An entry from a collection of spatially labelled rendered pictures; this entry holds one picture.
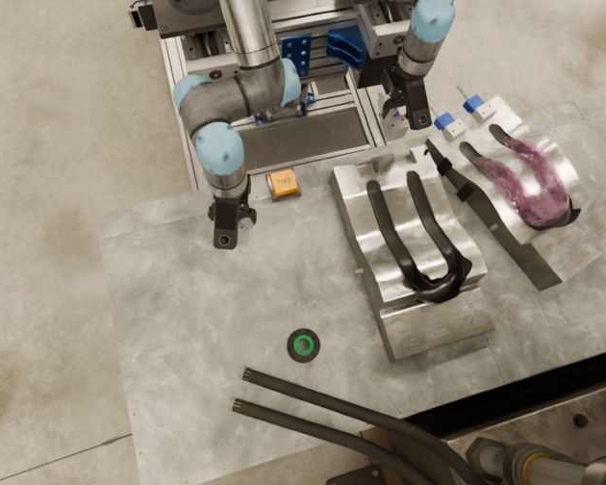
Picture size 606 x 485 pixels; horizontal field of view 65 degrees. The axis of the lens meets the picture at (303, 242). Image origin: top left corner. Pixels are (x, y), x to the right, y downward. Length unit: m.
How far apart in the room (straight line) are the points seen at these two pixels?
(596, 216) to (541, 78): 1.54
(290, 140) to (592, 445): 1.47
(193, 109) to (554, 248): 0.91
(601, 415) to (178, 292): 1.09
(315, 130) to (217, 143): 1.32
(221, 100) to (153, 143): 1.51
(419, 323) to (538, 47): 2.06
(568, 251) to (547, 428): 0.43
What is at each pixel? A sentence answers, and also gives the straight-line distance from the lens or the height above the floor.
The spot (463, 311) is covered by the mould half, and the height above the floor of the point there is 0.86.
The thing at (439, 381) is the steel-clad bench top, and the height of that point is 0.80.
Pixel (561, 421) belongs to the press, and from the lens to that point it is 1.38.
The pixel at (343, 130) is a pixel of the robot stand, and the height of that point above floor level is 0.21.
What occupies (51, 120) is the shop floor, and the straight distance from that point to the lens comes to 2.57.
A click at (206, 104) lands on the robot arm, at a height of 1.28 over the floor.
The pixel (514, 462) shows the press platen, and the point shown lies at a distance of 1.05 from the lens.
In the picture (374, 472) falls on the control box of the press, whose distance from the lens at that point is 2.01.
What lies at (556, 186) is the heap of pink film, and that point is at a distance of 1.40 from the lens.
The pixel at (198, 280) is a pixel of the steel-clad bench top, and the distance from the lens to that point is 1.24.
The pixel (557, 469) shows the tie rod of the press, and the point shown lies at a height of 1.14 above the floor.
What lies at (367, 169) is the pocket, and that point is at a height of 0.86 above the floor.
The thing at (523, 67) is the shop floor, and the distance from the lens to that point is 2.84.
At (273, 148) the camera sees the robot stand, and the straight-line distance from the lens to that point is 2.04.
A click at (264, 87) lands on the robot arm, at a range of 0.87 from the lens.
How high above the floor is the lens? 1.98
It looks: 72 degrees down
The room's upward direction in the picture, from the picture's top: 9 degrees clockwise
